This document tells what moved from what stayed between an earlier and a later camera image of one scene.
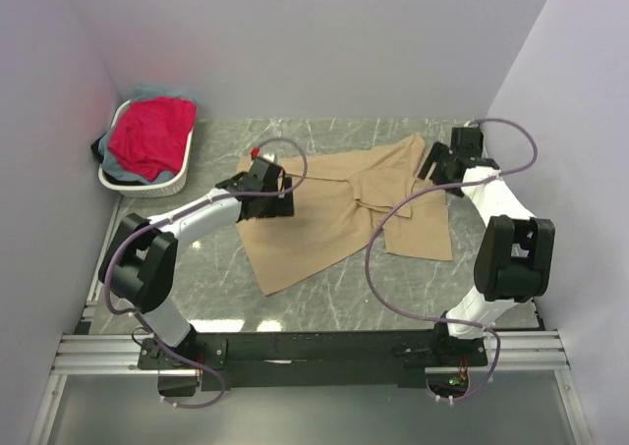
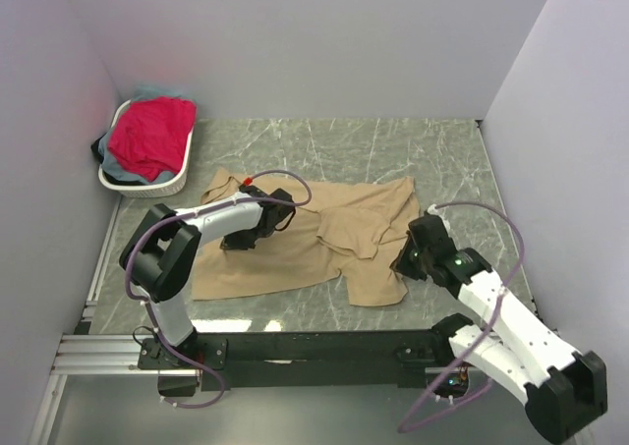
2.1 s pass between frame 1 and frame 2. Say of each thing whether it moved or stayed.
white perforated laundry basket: stayed
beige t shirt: moved
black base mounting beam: stayed
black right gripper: moved
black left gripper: moved
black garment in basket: stayed
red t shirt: stayed
